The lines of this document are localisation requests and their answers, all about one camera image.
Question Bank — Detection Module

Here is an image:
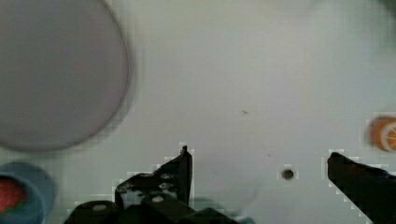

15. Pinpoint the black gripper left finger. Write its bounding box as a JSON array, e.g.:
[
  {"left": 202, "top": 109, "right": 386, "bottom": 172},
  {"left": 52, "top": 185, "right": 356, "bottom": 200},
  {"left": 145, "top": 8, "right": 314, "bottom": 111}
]
[{"left": 115, "top": 146, "right": 192, "bottom": 209}]

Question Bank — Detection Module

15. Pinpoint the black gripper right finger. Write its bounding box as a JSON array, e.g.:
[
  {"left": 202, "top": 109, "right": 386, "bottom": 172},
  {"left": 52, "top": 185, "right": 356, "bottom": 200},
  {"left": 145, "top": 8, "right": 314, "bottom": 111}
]
[{"left": 327, "top": 152, "right": 396, "bottom": 224}]

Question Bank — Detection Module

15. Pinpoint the orange slice toy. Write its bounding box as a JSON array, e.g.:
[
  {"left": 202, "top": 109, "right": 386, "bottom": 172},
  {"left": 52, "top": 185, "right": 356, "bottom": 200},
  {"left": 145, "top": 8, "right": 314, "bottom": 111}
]
[{"left": 368, "top": 116, "right": 396, "bottom": 152}]

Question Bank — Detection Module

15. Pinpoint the blue small bowl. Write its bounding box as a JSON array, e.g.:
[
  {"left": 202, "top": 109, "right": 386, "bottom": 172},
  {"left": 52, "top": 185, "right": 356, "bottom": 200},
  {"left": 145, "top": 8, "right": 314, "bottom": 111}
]
[{"left": 1, "top": 162, "right": 56, "bottom": 224}]

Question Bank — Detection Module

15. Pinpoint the lilac round plate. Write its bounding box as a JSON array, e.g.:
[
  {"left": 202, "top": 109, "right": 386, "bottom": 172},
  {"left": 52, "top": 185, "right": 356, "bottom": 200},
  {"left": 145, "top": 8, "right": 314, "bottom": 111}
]
[{"left": 0, "top": 0, "right": 131, "bottom": 151}]

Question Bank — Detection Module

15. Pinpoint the red strawberry toy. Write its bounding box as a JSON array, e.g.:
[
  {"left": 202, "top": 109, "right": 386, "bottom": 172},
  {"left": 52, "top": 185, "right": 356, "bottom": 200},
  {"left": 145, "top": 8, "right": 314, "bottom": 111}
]
[{"left": 0, "top": 177, "right": 27, "bottom": 214}]

